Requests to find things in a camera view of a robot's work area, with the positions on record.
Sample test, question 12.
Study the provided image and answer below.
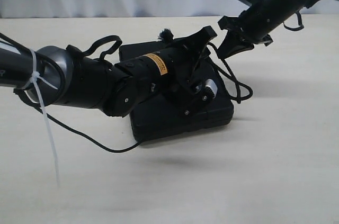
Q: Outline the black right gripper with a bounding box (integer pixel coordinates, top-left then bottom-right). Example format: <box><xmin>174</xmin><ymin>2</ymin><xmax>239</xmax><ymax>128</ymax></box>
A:
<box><xmin>217</xmin><ymin>11</ymin><xmax>273</xmax><ymax>59</ymax></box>

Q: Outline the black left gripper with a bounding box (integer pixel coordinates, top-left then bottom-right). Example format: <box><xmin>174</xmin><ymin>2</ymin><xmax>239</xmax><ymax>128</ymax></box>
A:
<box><xmin>163</xmin><ymin>25</ymin><xmax>217</xmax><ymax>102</ymax></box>

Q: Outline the black braided rope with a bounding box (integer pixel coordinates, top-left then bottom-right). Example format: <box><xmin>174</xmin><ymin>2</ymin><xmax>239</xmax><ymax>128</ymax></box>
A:
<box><xmin>158</xmin><ymin>28</ymin><xmax>253</xmax><ymax>104</ymax></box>

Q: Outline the black plastic carrying case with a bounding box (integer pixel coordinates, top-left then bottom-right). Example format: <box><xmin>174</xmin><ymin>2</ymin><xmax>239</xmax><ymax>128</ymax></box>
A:
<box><xmin>116</xmin><ymin>39</ymin><xmax>234</xmax><ymax>142</ymax></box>

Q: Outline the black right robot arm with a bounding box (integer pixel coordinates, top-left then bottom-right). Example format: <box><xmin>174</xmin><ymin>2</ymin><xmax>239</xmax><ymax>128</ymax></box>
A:
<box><xmin>217</xmin><ymin>0</ymin><xmax>321</xmax><ymax>59</ymax></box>

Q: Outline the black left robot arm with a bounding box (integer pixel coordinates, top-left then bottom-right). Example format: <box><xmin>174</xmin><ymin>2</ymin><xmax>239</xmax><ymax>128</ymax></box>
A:
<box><xmin>1</xmin><ymin>26</ymin><xmax>217</xmax><ymax>117</ymax></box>

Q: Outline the white zip tie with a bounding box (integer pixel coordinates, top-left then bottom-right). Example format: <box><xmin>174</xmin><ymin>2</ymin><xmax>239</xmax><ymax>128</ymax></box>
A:
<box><xmin>29</xmin><ymin>49</ymin><xmax>60</xmax><ymax>188</ymax></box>

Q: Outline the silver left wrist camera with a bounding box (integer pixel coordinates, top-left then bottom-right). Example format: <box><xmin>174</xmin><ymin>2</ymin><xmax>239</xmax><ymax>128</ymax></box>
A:
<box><xmin>181</xmin><ymin>78</ymin><xmax>219</xmax><ymax>118</ymax></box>

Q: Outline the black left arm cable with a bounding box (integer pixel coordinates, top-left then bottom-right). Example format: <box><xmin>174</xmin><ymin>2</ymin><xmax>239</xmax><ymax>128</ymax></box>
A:
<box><xmin>0</xmin><ymin>32</ymin><xmax>141</xmax><ymax>154</ymax></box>

